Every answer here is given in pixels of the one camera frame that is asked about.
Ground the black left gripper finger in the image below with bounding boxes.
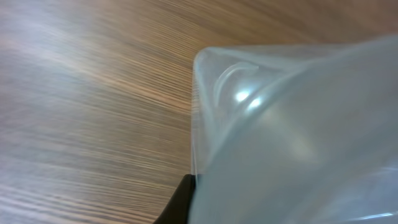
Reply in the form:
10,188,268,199
153,174,196,224

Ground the clear plastic container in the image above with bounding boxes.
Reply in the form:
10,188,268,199
188,35,397,223

